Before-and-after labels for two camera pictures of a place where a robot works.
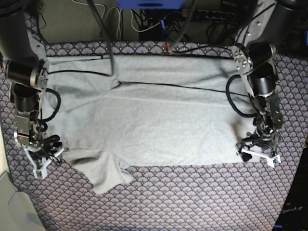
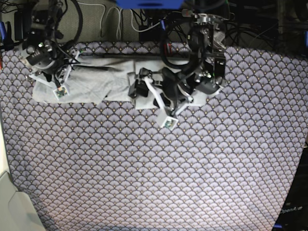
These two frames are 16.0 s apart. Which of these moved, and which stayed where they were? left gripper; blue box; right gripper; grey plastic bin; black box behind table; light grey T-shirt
Moved: light grey T-shirt; left gripper; right gripper
Stayed: blue box; black box behind table; grey plastic bin
